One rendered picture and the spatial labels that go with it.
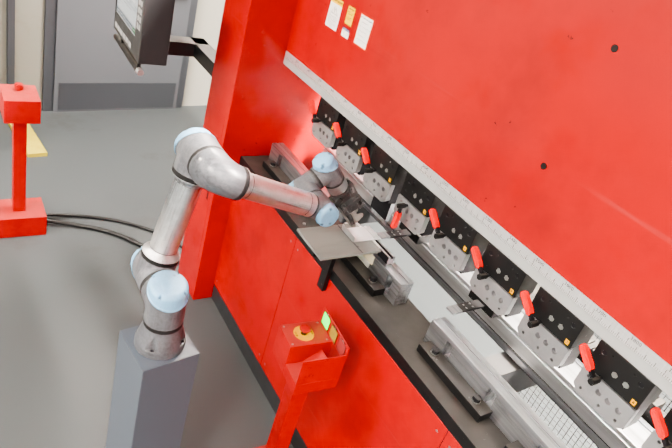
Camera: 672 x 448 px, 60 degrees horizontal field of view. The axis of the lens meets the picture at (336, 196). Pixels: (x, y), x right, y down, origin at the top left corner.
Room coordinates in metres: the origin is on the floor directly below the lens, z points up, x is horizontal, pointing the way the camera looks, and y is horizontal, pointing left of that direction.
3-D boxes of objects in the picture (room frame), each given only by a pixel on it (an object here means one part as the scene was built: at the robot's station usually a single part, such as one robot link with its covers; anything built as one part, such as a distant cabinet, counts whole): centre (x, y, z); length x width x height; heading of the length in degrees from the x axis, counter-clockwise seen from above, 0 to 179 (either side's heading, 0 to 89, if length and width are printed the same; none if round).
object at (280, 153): (2.33, 0.18, 0.92); 0.50 x 0.06 x 0.10; 40
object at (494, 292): (1.47, -0.54, 1.26); 0.15 x 0.09 x 0.17; 40
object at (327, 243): (1.81, -0.06, 1.00); 0.26 x 0.18 x 0.01; 130
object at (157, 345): (1.31, 0.38, 0.82); 0.15 x 0.15 x 0.10
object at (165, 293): (1.31, 0.39, 0.94); 0.13 x 0.12 x 0.14; 38
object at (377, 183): (1.93, -0.15, 1.26); 0.15 x 0.09 x 0.17; 40
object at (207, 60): (2.74, 0.87, 1.17); 0.40 x 0.24 x 0.07; 40
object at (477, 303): (1.68, -0.57, 1.01); 0.26 x 0.12 x 0.05; 130
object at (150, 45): (2.48, 1.03, 1.42); 0.45 x 0.12 x 0.36; 39
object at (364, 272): (1.84, -0.15, 0.89); 0.30 x 0.05 x 0.03; 40
